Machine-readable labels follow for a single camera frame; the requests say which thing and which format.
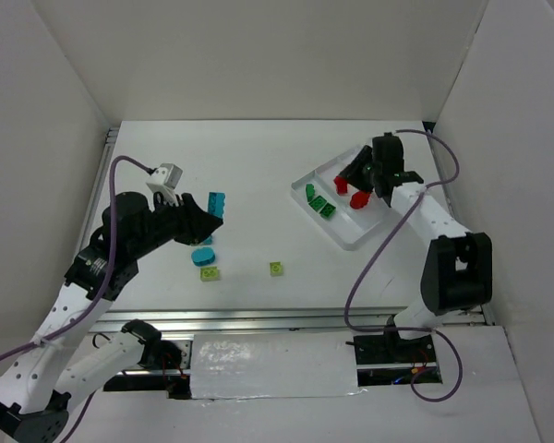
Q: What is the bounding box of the red oval lego brick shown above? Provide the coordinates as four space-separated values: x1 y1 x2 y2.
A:
349 191 371 210

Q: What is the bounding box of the cyan oval lego brick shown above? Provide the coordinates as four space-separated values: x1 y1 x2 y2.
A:
190 246 216 267

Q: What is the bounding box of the red curved lego brick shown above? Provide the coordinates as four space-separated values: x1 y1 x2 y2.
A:
333 175 348 196

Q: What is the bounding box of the cyan 2x4 lego plate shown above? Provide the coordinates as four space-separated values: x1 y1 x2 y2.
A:
207 192 225 219

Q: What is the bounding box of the green 2x4 lego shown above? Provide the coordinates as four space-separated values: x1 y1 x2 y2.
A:
319 203 336 220

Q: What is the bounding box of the green sloped lego brick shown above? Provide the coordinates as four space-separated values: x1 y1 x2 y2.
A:
305 183 316 202

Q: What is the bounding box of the lime square lego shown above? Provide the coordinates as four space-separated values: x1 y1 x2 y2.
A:
270 261 283 277

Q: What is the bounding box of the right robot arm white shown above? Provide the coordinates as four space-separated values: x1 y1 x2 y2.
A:
334 130 493 353

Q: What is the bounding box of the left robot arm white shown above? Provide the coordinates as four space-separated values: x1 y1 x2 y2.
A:
0 192 223 442

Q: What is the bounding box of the lime 2x2 lego plate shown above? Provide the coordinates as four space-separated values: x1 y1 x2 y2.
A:
199 267 221 282

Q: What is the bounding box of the white divided plastic tray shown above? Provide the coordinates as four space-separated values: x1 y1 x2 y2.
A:
290 145 391 251

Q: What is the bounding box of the white foil cover plate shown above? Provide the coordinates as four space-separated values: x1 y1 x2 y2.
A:
190 331 361 400

